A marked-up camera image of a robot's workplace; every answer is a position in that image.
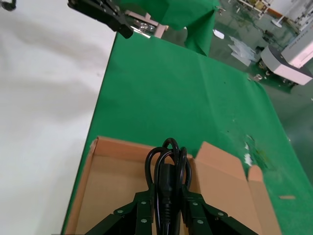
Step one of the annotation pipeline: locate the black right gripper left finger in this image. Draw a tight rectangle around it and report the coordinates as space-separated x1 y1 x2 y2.
85 183 155 235

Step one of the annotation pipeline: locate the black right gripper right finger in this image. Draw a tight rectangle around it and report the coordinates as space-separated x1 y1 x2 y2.
181 185 258 235

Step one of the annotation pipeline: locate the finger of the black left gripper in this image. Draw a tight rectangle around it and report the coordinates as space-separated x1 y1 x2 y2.
67 0 134 39

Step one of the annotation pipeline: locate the black power cable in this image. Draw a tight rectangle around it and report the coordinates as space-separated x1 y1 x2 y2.
144 138 193 235

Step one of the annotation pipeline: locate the open brown cardboard box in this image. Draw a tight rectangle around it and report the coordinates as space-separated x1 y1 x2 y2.
61 135 282 235

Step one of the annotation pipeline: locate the white table sheet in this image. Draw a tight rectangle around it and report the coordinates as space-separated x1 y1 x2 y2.
0 0 117 235

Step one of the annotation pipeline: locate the white machine base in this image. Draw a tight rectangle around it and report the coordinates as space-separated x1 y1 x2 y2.
260 23 313 86

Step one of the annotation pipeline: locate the white floor stand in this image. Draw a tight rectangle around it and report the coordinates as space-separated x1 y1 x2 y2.
271 9 285 27

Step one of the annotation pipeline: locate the pale wooden table frame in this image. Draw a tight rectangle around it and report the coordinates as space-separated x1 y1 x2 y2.
124 9 169 39

